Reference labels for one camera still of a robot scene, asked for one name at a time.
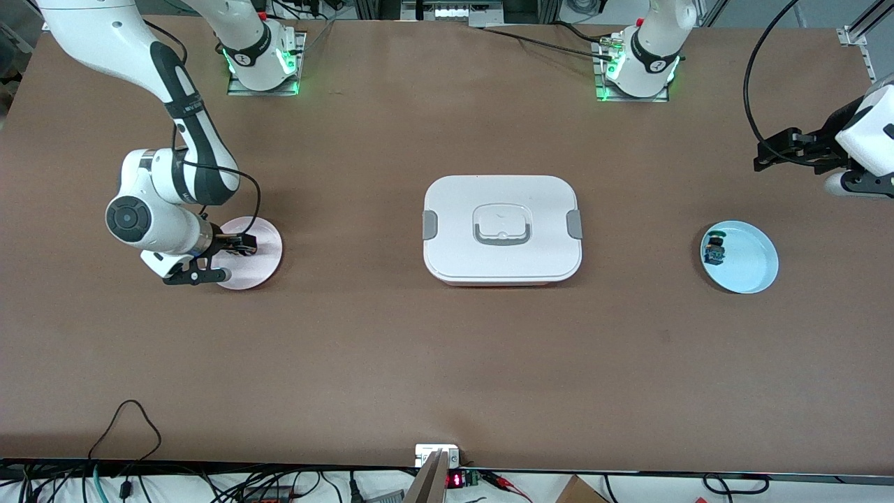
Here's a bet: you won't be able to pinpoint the white lunch box grey clips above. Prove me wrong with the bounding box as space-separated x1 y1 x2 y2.
422 175 583 287

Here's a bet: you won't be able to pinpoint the pale pink round plate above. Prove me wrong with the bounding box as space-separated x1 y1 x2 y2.
210 217 284 291

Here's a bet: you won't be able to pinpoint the light blue round plate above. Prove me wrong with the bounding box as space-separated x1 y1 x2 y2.
700 220 779 294

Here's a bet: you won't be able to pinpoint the white socket block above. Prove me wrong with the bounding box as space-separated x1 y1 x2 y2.
415 444 462 467

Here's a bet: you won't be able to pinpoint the grey upright bar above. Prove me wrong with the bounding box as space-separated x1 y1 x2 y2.
404 449 449 503

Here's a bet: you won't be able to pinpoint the white power strip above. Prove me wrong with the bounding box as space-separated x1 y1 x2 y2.
402 0 504 29

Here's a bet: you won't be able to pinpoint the red and black test leads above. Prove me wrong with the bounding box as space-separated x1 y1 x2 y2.
481 471 533 503

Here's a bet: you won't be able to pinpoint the black table edge strip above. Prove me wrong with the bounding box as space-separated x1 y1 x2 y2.
0 458 894 486

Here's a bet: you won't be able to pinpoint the brown cardboard piece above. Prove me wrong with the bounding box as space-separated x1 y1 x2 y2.
555 475 612 503

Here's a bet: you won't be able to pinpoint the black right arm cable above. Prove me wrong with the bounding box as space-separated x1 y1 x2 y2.
143 20 263 237

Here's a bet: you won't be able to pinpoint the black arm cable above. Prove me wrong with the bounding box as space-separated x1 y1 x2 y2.
743 0 801 144
143 20 263 237

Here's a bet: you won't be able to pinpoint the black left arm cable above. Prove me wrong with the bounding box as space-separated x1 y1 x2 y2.
743 0 801 144

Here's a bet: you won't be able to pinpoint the perforated aluminium side rail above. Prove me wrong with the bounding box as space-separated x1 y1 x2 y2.
863 43 884 86

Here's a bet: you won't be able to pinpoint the aluminium corner frame profile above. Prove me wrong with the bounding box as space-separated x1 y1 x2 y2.
837 0 894 46

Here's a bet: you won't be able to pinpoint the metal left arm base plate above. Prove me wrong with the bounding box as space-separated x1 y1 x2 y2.
592 38 671 103

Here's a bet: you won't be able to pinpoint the black looped cable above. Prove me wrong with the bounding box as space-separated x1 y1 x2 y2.
87 399 163 462

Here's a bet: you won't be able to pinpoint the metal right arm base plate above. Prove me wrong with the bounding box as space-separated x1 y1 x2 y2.
227 29 308 97

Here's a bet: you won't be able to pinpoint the black cable across table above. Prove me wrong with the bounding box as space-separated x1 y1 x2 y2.
475 27 615 58

